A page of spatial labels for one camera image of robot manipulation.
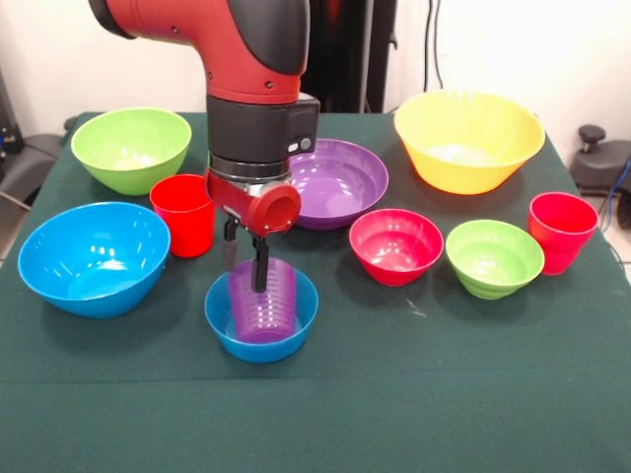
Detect large green bowl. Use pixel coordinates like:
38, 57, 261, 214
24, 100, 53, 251
70, 106, 193, 197

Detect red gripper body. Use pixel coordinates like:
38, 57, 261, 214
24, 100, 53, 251
204, 169, 303, 237

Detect small pink bowl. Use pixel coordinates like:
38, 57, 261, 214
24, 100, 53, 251
348, 208, 446, 287

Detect black knob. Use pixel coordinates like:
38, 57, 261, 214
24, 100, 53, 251
578, 124, 607, 155

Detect small green bowl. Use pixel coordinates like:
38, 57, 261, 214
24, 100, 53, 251
445, 219, 546, 301

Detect large yellow bowl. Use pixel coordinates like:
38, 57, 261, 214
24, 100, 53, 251
393, 90, 546, 196

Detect large blue bowl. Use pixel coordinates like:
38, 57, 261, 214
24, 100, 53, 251
17, 201, 172, 319

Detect black equipment box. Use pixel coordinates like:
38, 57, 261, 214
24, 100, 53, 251
0, 68, 25, 160

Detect black wall cable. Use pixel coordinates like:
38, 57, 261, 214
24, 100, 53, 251
423, 0, 445, 93

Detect red cup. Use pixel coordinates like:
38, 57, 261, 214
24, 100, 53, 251
527, 191, 600, 277
149, 173, 217, 258

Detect small blue bowl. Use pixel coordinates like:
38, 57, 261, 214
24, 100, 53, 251
204, 268, 319, 365

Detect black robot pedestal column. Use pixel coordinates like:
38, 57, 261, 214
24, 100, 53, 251
305, 0, 398, 114

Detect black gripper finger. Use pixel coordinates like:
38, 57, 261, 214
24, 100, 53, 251
249, 234, 271, 295
222, 216, 240, 272

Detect blue cable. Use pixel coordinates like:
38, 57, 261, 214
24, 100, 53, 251
603, 156, 631, 228

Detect dark green tablecloth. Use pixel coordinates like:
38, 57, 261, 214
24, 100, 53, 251
0, 111, 631, 473

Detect purple cup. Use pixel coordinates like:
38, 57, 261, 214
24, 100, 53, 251
227, 259, 298, 345

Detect purple bowl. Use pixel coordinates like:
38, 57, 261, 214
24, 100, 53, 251
288, 138, 390, 232

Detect grey stand base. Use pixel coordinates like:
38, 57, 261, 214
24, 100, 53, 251
0, 132, 65, 208
571, 140, 631, 198

